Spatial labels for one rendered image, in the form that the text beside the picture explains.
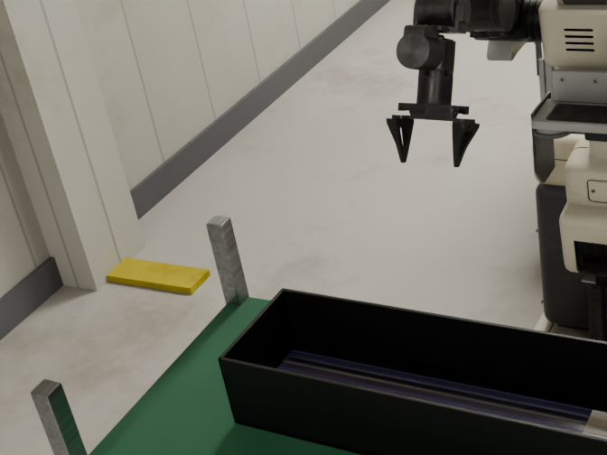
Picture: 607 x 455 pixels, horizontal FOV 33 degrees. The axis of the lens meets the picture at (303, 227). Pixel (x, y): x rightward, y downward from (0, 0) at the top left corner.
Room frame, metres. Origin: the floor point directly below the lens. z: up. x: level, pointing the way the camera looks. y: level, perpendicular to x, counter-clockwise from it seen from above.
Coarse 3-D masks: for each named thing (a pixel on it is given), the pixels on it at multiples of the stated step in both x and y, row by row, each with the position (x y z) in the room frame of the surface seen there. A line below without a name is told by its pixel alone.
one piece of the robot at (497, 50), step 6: (492, 42) 1.85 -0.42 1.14; (498, 42) 1.85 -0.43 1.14; (504, 42) 1.84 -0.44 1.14; (510, 42) 1.83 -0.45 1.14; (492, 48) 1.85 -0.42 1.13; (498, 48) 1.84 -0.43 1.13; (504, 48) 1.83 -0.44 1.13; (510, 48) 1.83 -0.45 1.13; (486, 54) 1.85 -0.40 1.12; (492, 54) 1.84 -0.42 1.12; (498, 54) 1.83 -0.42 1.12; (504, 54) 1.83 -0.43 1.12; (510, 54) 1.82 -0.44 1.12; (516, 54) 1.84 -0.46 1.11; (510, 60) 1.82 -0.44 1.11
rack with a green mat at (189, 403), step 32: (224, 224) 1.42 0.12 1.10; (224, 256) 1.42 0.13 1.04; (224, 288) 1.43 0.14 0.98; (224, 320) 1.38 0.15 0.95; (192, 352) 1.31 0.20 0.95; (160, 384) 1.25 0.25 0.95; (192, 384) 1.23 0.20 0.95; (224, 384) 1.22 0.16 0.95; (64, 416) 1.08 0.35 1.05; (128, 416) 1.18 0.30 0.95; (160, 416) 1.17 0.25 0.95; (192, 416) 1.16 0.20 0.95; (224, 416) 1.14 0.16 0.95; (64, 448) 1.06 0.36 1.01; (96, 448) 1.13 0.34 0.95; (128, 448) 1.12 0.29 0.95; (160, 448) 1.10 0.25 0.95; (192, 448) 1.09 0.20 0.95; (224, 448) 1.08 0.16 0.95; (256, 448) 1.06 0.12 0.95; (288, 448) 1.05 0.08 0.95; (320, 448) 1.04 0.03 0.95
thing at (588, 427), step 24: (288, 360) 1.18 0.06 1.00; (312, 360) 1.17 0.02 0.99; (336, 360) 1.16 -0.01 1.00; (360, 384) 1.10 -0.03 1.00; (384, 384) 1.09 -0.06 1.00; (408, 384) 1.08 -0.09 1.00; (432, 384) 1.07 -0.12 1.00; (456, 384) 1.06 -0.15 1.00; (480, 408) 1.00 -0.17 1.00; (504, 408) 0.99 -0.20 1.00; (528, 408) 0.98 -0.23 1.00; (552, 408) 0.98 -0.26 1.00; (576, 408) 0.97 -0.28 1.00; (600, 432) 0.92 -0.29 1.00
